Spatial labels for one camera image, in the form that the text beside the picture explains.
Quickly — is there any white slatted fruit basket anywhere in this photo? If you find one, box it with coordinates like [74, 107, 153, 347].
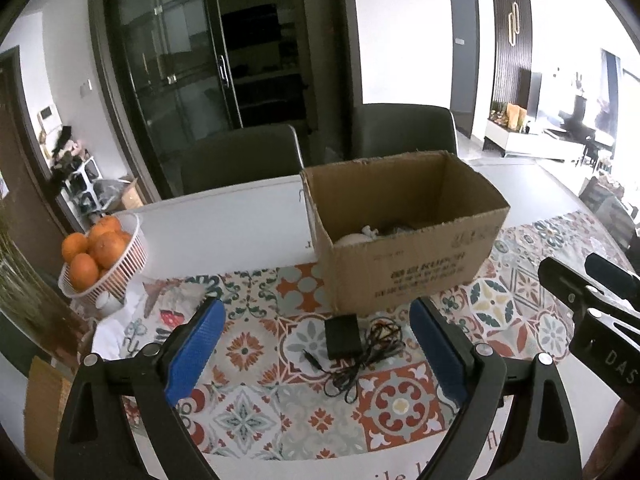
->
[57, 212, 149, 307]

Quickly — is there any dark grey chair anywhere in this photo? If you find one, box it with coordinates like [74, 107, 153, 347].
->
[180, 124, 305, 196]
[350, 104, 458, 167]

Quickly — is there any dark slatted wall panel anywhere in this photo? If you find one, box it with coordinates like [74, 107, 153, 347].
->
[487, 0, 534, 126]

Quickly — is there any small white cup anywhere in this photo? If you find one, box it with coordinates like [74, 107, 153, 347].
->
[95, 292, 124, 317]

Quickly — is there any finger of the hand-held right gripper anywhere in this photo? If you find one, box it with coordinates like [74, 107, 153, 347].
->
[538, 256, 603, 313]
[584, 252, 640, 313]

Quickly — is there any brown cardboard box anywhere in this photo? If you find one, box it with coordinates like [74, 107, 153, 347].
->
[299, 150, 511, 315]

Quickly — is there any patterned table mat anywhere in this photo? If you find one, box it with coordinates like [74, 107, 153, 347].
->
[92, 207, 636, 461]

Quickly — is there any dark furniture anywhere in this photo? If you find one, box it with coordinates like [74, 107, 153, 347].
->
[579, 174, 638, 252]

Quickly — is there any black framed glass door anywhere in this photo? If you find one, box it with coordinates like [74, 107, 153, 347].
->
[89, 0, 362, 201]

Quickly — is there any black power adapter with cable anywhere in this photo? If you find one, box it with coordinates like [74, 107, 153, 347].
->
[300, 314, 407, 404]

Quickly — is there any white tv console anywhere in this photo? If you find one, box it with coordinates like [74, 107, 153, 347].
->
[483, 119, 617, 166]

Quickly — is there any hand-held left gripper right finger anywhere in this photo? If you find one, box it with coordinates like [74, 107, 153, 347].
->
[409, 297, 583, 480]

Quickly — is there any brown cardboard piece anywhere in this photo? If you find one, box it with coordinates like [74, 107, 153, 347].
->
[22, 356, 72, 477]

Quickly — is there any grey door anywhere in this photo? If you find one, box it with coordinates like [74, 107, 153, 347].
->
[448, 0, 479, 139]

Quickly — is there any white shoe shelf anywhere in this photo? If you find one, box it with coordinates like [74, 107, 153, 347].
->
[60, 156, 104, 222]

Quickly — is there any brown wooden door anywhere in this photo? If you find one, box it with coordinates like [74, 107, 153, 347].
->
[0, 46, 73, 261]

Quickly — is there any small cardboard box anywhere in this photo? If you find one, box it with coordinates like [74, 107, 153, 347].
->
[120, 177, 147, 211]

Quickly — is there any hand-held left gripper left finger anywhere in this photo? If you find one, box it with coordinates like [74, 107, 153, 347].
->
[54, 298, 227, 480]

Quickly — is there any white printed cloth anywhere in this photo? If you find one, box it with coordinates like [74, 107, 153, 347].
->
[91, 280, 203, 362]

